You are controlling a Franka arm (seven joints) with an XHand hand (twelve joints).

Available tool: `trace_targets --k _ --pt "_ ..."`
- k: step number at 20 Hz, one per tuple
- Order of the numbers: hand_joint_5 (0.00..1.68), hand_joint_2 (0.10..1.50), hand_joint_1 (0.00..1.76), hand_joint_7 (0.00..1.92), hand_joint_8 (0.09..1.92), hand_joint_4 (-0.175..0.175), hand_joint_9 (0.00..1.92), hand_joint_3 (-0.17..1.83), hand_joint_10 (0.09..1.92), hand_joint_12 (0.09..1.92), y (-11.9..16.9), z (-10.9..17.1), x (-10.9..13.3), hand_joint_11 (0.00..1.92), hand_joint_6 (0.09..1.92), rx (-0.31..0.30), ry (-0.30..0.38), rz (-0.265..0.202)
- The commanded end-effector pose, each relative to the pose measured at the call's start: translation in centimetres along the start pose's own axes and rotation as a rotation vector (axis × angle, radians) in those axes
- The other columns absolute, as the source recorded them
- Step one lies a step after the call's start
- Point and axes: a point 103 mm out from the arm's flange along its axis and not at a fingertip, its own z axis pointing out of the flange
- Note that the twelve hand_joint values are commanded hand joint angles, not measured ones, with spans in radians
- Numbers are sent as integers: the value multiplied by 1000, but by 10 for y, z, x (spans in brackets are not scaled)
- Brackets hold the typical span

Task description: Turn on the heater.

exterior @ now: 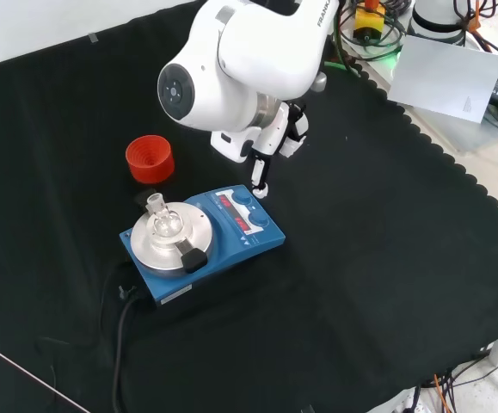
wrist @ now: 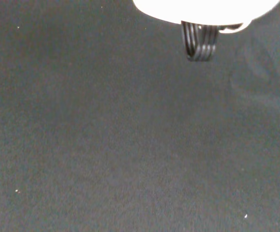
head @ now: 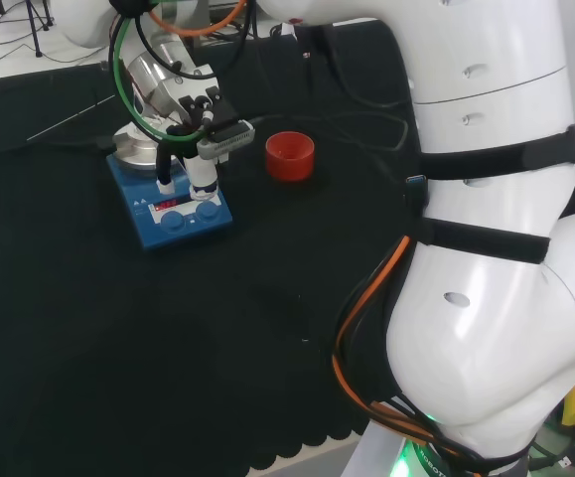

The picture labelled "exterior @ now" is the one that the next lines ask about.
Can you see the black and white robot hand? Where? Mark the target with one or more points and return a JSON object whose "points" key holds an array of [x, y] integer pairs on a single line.
{"points": [[270, 137]]}

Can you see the heater with blue base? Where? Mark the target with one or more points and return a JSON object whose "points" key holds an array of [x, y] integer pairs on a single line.
{"points": [[231, 241]]}

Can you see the red ribbed plastic cup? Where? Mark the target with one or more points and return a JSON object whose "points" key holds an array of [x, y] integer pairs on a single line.
{"points": [[151, 165]]}

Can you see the black bench cloth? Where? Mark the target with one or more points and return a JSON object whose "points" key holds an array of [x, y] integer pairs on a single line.
{"points": [[360, 236]]}

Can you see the clear round-bottom glass flask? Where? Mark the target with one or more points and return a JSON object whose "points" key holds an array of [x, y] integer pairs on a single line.
{"points": [[164, 221]]}

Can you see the yellow stop button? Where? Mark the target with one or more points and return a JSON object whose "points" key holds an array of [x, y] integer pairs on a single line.
{"points": [[369, 21]]}

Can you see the pale board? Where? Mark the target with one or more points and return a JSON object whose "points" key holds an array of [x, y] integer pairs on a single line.
{"points": [[446, 77]]}

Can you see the small clear tape piece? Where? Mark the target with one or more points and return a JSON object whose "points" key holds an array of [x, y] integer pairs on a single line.
{"points": [[94, 38]]}

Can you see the thin glass rod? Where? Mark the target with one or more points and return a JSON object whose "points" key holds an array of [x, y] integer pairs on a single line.
{"points": [[38, 379]]}

